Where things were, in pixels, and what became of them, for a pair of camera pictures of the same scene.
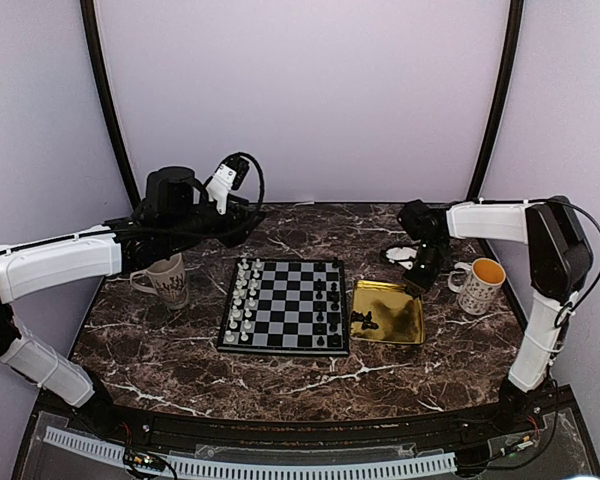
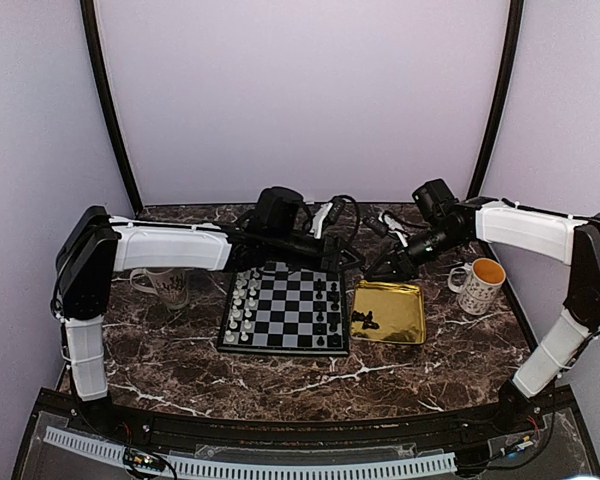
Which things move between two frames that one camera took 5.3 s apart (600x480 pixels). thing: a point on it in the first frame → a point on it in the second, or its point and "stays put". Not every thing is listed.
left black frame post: [99, 71] stays put
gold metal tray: [386, 312] stays put
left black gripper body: [232, 235] → [329, 241]
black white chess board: [296, 306] stays put
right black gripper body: [431, 270] → [406, 264]
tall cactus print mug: [167, 281] stays put
